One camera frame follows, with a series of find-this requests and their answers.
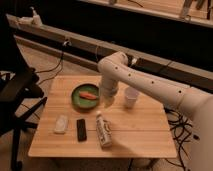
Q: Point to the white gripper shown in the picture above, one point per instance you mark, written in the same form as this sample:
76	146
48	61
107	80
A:
108	101

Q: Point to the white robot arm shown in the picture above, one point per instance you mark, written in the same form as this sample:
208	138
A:
193	103

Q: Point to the white ceramic cup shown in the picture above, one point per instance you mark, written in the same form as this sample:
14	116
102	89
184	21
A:
130	97

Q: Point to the orange carrot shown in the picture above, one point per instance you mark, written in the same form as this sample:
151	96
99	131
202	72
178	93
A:
87	95

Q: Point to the green plate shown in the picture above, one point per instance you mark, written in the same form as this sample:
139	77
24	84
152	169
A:
83	103

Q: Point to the black rectangular remote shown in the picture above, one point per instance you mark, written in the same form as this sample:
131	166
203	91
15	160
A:
81	130

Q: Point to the wooden table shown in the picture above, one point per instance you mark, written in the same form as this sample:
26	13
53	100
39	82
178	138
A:
113	132

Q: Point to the black office chair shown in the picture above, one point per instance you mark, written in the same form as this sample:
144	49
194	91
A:
18	81

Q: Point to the white spray bottle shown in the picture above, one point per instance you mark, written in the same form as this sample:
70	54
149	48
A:
36	17

